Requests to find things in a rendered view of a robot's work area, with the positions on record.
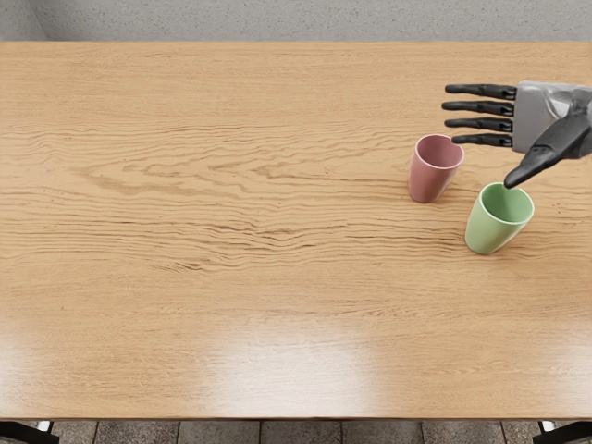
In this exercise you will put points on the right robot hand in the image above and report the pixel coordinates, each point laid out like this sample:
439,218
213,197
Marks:
532,115

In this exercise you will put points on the green cup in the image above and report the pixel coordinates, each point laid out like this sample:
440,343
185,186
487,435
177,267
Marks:
495,222

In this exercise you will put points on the pink cup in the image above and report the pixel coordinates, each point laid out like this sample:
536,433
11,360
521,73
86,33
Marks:
432,173

